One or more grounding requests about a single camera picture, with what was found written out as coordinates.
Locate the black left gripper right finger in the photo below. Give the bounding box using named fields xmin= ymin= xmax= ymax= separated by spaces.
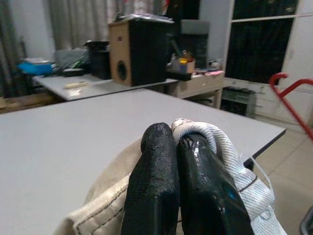
xmin=176 ymin=131 xmax=256 ymax=235

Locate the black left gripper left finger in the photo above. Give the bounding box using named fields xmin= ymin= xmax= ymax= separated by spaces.
xmin=120 ymin=122 xmax=181 ymax=235

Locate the beige trousers white lining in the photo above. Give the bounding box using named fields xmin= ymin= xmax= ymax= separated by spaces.
xmin=52 ymin=117 xmax=286 ymax=235

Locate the red hanger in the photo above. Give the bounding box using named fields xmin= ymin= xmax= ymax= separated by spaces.
xmin=268 ymin=72 xmax=313 ymax=142

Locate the beige desk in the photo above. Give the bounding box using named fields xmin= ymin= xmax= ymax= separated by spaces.
xmin=167 ymin=70 xmax=224 ymax=108

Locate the white low cabinet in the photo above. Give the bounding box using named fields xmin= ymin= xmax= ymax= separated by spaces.
xmin=220 ymin=78 xmax=313 ymax=128

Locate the stationery holder box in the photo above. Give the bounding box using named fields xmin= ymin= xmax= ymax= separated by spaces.
xmin=171 ymin=50 xmax=196 ymax=74

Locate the small beige stick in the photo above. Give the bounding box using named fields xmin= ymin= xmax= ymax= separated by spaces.
xmin=64 ymin=81 xmax=87 ymax=89

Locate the black bin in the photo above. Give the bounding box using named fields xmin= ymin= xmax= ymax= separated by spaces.
xmin=84 ymin=40 xmax=111 ymax=80

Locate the wooden speaker black front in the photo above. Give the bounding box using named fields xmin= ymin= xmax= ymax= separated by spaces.
xmin=109 ymin=19 xmax=176 ymax=88

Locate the dark window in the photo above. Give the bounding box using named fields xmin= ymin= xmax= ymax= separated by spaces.
xmin=224 ymin=0 xmax=301 ymax=84

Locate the stack of papers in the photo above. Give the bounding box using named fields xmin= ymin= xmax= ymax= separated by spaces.
xmin=117 ymin=13 xmax=174 ymax=24

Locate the blue container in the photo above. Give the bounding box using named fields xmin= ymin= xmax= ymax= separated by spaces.
xmin=17 ymin=60 xmax=54 ymax=75

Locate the beige curtain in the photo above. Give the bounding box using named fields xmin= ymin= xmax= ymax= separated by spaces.
xmin=47 ymin=0 xmax=169 ymax=49

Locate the grey metal chair frame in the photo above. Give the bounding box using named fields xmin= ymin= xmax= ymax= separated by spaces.
xmin=299 ymin=205 xmax=313 ymax=235

